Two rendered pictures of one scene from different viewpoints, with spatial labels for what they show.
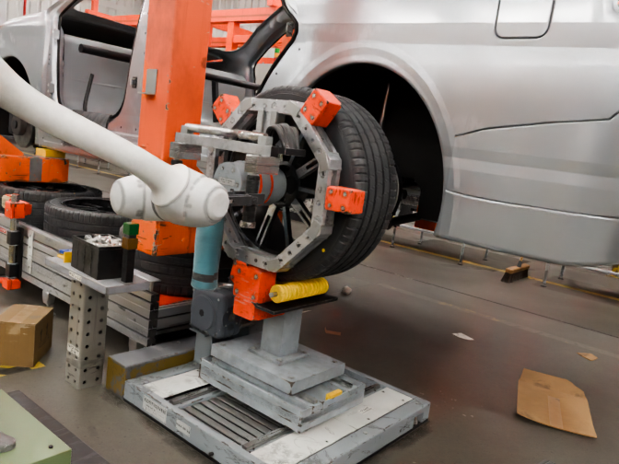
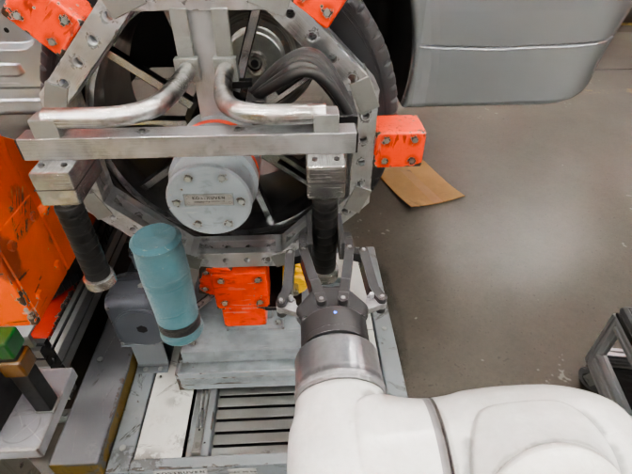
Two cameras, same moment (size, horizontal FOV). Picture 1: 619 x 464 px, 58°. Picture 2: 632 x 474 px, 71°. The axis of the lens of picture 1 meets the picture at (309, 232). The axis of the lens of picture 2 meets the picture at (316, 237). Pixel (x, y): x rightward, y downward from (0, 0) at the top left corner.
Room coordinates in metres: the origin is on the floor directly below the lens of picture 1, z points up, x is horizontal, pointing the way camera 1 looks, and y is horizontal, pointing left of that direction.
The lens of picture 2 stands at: (1.19, 0.51, 1.23)
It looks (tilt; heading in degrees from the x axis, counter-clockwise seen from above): 39 degrees down; 319
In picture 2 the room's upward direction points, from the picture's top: straight up
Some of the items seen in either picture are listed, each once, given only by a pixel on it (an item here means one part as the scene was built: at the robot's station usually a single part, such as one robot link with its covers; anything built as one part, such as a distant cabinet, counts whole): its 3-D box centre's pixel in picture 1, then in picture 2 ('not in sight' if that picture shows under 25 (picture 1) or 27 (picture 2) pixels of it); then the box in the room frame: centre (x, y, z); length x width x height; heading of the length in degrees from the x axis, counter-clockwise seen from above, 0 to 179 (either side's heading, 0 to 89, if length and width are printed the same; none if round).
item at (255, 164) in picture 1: (262, 164); (323, 165); (1.58, 0.16, 0.93); 0.09 x 0.05 x 0.05; 142
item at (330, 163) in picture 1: (266, 183); (222, 146); (1.85, 0.16, 0.85); 0.54 x 0.07 x 0.54; 52
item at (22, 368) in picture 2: (130, 243); (16, 361); (1.86, 0.60, 0.59); 0.04 x 0.04 x 0.04; 52
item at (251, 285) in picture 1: (261, 290); (244, 276); (1.88, 0.14, 0.48); 0.16 x 0.12 x 0.17; 142
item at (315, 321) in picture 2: not in sight; (333, 321); (1.43, 0.27, 0.83); 0.09 x 0.08 x 0.07; 142
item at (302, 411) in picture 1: (281, 379); (269, 328); (1.96, 0.03, 0.13); 0.50 x 0.36 x 0.10; 52
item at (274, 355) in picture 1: (281, 328); (254, 285); (1.98, 0.06, 0.32); 0.40 x 0.30 x 0.28; 52
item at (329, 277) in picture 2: (251, 199); (324, 236); (1.56, 0.17, 0.83); 0.04 x 0.04 x 0.16
